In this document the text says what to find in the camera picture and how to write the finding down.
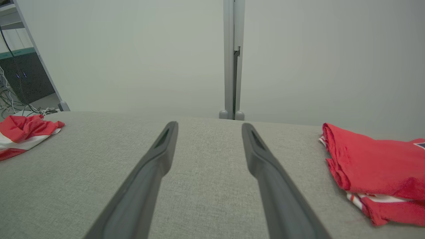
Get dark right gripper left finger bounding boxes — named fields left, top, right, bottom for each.
left=83, top=121, right=179, bottom=239

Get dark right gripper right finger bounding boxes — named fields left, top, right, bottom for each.
left=241, top=122, right=333, bottom=239

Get red Bulls jersey white sleeves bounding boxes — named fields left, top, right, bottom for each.
left=318, top=123, right=425, bottom=227

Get red shorts white stripe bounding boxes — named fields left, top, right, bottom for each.
left=0, top=114, right=65, bottom=162

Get dark cabinet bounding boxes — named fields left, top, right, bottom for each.
left=0, top=48, right=55, bottom=105

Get grey partition joint post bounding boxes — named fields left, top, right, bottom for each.
left=219, top=0, right=246, bottom=121

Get white floor cable tangle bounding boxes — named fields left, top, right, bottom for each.
left=0, top=65, right=59, bottom=117

